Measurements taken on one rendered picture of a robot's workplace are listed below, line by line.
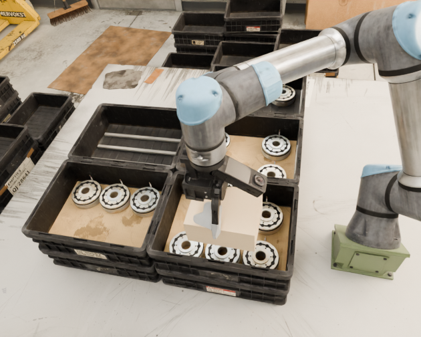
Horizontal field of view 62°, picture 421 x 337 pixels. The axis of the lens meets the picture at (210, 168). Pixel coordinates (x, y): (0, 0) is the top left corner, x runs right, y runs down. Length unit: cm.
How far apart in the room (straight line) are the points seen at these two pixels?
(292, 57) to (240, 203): 34
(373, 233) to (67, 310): 96
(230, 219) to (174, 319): 47
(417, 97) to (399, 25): 16
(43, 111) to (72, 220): 141
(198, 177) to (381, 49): 47
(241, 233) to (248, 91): 32
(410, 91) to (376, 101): 91
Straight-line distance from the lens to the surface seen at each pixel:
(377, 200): 108
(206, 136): 59
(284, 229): 112
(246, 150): 131
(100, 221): 123
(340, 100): 176
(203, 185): 70
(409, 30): 82
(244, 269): 95
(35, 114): 259
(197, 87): 57
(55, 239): 114
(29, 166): 217
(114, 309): 123
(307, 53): 84
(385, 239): 111
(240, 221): 78
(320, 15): 370
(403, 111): 91
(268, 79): 63
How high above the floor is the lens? 180
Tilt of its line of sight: 50 degrees down
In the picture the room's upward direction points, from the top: 8 degrees counter-clockwise
